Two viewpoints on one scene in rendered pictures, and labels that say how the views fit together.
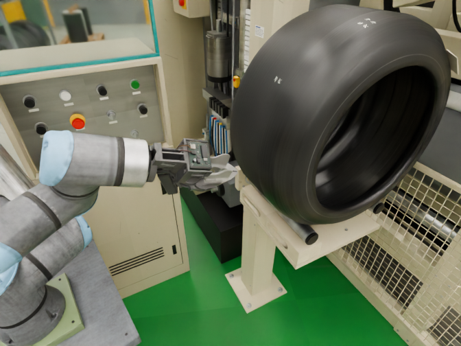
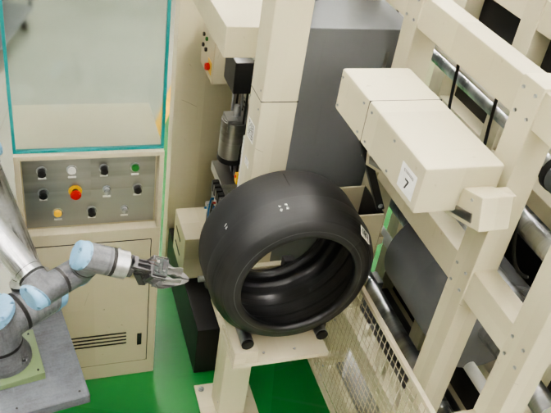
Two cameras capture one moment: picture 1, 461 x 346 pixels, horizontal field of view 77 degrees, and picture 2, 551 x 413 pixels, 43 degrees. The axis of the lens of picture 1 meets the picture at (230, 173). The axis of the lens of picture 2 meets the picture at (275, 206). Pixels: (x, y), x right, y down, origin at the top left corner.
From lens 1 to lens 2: 165 cm
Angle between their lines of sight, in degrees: 4
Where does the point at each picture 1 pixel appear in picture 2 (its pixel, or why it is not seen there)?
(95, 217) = not seen: hidden behind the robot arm
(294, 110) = (227, 251)
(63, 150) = (88, 254)
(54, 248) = not seen: hidden behind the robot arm
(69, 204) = (79, 279)
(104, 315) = (62, 373)
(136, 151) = (124, 260)
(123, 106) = (120, 183)
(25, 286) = (15, 329)
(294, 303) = not seen: outside the picture
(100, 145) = (106, 254)
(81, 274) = (46, 334)
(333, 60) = (254, 227)
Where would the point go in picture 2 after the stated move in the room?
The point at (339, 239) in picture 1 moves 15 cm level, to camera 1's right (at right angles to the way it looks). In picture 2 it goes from (283, 354) to (322, 364)
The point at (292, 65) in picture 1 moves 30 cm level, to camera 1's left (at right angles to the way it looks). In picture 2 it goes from (235, 220) to (144, 200)
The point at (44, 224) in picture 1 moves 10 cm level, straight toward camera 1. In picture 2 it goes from (64, 288) to (75, 310)
